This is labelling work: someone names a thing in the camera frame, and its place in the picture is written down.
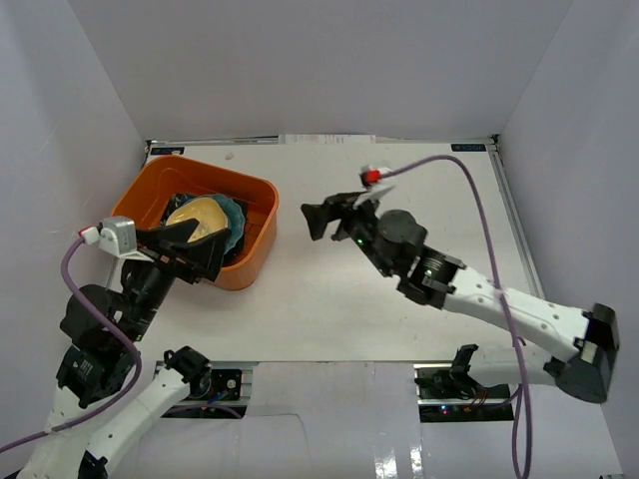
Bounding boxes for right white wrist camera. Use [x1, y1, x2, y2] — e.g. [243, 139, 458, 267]
[353, 165, 394, 209]

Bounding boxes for black floral square plate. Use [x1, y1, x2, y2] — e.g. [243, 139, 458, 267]
[159, 194, 191, 227]

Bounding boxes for yellow panda square dish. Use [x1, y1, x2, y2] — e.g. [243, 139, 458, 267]
[167, 197, 229, 227]

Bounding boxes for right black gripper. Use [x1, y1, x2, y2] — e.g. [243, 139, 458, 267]
[301, 190, 394, 278]

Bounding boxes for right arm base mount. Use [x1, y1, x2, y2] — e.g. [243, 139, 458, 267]
[413, 362, 514, 424]

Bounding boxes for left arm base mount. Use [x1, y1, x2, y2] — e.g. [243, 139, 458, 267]
[162, 368, 253, 419]

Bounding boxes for teal scalloped round plate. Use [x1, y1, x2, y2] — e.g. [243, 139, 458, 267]
[167, 194, 247, 256]

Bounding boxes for yellow and black square plate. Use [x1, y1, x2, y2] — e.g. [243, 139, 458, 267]
[223, 199, 254, 266]

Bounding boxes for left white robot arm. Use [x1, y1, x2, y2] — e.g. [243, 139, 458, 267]
[17, 217, 232, 478]

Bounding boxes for orange plastic bin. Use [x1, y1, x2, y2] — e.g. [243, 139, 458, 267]
[112, 155, 279, 290]

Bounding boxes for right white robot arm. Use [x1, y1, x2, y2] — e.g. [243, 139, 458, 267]
[301, 193, 620, 404]

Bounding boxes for clear glass plate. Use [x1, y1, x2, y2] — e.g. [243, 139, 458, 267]
[189, 221, 228, 242]

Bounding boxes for white paper sheets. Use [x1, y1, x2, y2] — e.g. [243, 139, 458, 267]
[278, 134, 376, 145]

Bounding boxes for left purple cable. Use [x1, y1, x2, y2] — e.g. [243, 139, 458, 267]
[0, 237, 144, 453]

